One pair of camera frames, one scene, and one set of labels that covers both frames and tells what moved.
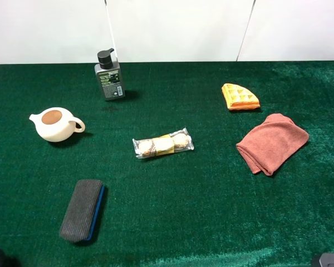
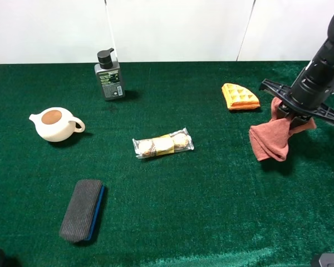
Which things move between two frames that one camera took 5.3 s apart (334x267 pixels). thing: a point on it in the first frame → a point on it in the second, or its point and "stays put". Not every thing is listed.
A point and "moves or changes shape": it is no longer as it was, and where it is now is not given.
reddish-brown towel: (269, 144) moves or changes shape
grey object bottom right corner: (332, 260) stays put
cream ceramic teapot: (57, 124) stays put
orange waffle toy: (237, 97) stays put
